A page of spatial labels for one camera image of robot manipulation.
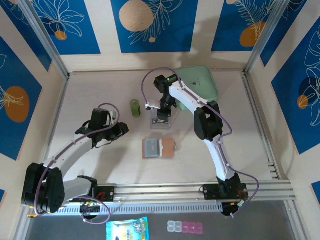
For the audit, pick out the pink leather card holder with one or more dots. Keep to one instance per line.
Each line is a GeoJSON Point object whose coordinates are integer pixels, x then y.
{"type": "Point", "coordinates": [168, 147]}

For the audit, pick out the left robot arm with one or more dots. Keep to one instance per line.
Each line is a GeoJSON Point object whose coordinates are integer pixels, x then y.
{"type": "Point", "coordinates": [72, 155]}

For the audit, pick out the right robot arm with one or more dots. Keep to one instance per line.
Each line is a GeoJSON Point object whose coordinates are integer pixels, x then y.
{"type": "Point", "coordinates": [220, 160]}

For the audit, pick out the clear plastic tray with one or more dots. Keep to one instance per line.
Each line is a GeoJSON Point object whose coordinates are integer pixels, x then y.
{"type": "Point", "coordinates": [153, 116]}

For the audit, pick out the green cylindrical container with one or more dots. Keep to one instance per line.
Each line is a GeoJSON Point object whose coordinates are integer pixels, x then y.
{"type": "Point", "coordinates": [135, 108]}

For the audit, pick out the mint green zip pouch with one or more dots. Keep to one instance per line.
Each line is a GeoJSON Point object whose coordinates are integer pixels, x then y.
{"type": "Point", "coordinates": [202, 85]}

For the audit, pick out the blue snack packet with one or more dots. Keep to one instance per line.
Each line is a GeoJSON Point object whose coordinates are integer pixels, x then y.
{"type": "Point", "coordinates": [127, 230]}

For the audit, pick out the clear small pill box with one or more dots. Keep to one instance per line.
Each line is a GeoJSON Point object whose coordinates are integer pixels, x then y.
{"type": "Point", "coordinates": [170, 226]}
{"type": "Point", "coordinates": [177, 226]}

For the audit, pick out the pink small pill box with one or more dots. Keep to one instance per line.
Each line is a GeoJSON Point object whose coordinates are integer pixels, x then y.
{"type": "Point", "coordinates": [192, 227]}
{"type": "Point", "coordinates": [185, 227]}
{"type": "Point", "coordinates": [199, 228]}

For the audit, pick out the aluminium side rail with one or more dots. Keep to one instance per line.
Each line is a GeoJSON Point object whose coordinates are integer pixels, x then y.
{"type": "Point", "coordinates": [256, 112]}
{"type": "Point", "coordinates": [59, 105]}

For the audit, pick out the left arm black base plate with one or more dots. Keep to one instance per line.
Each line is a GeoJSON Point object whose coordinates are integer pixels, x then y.
{"type": "Point", "coordinates": [107, 193]}

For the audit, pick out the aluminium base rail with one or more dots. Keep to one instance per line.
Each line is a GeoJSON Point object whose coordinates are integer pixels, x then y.
{"type": "Point", "coordinates": [162, 191]}

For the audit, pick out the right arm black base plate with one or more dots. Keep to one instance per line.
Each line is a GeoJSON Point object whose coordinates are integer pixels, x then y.
{"type": "Point", "coordinates": [210, 192]}

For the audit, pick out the aluminium frame post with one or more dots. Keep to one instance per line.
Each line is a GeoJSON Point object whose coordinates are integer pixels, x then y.
{"type": "Point", "coordinates": [45, 37]}
{"type": "Point", "coordinates": [264, 37]}

